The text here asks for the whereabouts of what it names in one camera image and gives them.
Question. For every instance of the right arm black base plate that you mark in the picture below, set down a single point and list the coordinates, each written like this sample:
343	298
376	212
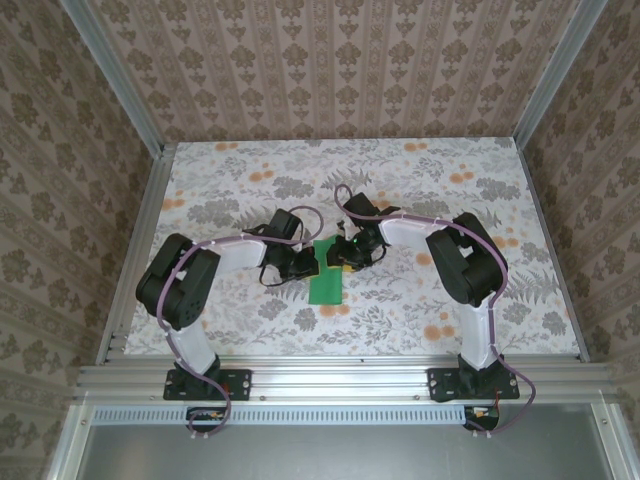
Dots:
440	385

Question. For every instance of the black control board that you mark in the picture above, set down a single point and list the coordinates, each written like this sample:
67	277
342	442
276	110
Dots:
200	425
482	422

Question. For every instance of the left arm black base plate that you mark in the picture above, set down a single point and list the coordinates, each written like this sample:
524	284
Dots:
240	385

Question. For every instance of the aluminium frame post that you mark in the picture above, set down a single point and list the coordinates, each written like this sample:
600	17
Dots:
115	80
555	70

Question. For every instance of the green cloth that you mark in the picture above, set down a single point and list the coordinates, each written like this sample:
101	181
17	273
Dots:
325	287

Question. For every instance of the grey metal panel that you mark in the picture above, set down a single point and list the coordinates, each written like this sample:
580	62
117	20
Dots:
325	450

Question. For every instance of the aluminium cross rail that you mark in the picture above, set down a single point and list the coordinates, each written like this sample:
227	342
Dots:
340	380

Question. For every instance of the aluminium side rail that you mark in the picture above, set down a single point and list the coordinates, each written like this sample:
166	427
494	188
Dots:
550	250
152	200

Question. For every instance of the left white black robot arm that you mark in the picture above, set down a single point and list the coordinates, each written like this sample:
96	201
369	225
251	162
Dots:
195	350

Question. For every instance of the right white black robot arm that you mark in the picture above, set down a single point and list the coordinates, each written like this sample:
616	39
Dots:
477	340

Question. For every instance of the floral table cover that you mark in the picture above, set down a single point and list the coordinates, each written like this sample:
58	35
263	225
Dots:
400	165

